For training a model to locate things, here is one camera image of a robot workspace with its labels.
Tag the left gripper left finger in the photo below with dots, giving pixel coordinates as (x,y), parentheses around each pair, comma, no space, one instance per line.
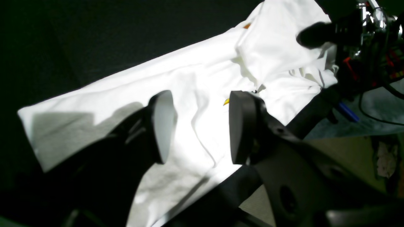
(96,186)

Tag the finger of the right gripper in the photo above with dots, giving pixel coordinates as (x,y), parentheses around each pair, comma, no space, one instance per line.
(328,33)

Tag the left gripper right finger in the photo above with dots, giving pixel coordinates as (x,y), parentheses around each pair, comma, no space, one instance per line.
(306,188)

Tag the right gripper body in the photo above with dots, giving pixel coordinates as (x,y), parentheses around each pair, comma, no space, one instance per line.
(369,49)

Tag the white printed t-shirt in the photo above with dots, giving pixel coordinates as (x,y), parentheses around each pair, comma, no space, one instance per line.
(260,53)

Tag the black table cloth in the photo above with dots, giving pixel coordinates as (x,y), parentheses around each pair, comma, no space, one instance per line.
(52,47)

